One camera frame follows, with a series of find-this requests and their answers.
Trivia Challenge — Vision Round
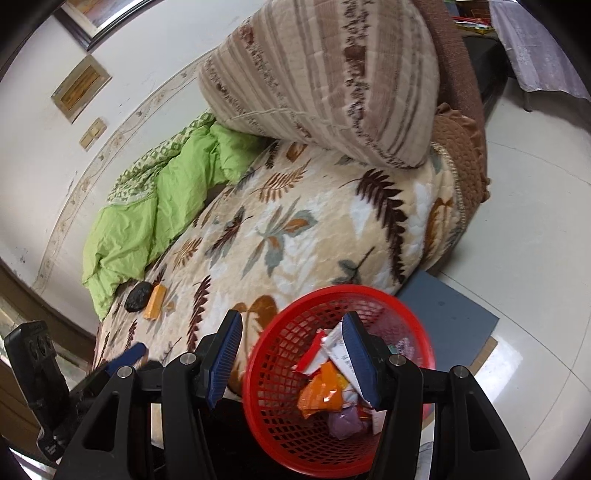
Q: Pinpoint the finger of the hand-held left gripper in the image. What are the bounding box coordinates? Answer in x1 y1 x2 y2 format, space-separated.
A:
69 342 148 416

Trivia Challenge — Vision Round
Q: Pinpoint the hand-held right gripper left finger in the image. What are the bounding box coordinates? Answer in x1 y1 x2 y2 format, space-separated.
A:
55 309 244 480

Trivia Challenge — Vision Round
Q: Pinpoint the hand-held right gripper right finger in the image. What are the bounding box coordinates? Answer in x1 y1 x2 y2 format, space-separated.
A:
342 310 532 480

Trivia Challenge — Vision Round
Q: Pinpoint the white blue medicine box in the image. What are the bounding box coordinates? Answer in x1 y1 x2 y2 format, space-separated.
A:
323 320 370 407

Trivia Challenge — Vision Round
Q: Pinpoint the red carton box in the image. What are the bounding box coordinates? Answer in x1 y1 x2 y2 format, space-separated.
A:
294 323 345 374

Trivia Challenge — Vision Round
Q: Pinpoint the red mesh basket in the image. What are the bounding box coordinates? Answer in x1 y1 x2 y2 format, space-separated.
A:
242 285 437 478

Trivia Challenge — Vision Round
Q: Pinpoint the orange foil wrapper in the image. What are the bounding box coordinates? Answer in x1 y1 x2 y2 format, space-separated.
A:
298 362 352 414
143 284 168 320

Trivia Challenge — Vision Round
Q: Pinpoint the purple paper ball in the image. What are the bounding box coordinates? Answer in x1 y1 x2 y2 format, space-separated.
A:
328 408 365 439

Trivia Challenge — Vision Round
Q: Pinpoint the black plastic bag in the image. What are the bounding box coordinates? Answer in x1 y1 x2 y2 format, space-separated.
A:
126 282 152 311

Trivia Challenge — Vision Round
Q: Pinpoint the grey blue floor mat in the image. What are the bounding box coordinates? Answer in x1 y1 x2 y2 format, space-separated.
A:
397 270 500 370

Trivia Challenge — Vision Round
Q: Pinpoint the green quilt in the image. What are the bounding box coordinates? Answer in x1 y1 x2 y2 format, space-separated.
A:
82 111 273 321

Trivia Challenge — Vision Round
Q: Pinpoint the leaf patterned blanket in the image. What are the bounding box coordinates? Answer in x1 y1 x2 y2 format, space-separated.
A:
92 138 462 379

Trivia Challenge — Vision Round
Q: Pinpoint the brown frilled cushion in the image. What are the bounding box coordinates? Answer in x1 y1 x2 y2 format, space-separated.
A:
431 104 491 204

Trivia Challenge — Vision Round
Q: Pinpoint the striped beige cushion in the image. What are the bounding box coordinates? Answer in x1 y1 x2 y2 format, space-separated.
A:
198 0 439 169

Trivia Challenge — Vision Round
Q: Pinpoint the brown fabric headboard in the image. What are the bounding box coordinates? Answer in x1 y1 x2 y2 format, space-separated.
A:
416 0 485 134

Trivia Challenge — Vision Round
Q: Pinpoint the black furniture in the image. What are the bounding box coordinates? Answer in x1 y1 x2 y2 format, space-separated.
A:
462 34 511 107

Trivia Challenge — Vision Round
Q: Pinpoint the white lace cloth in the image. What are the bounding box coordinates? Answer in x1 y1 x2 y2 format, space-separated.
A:
489 0 591 100

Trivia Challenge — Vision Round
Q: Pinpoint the beige wall switch plate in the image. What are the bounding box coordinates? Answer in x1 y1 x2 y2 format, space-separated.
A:
79 117 107 151

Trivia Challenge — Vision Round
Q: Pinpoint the small framed wall picture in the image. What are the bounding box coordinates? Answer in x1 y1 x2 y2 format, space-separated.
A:
51 54 112 123

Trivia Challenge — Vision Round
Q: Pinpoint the dark wooden picture frame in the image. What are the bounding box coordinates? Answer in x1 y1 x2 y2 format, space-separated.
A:
55 0 148 51

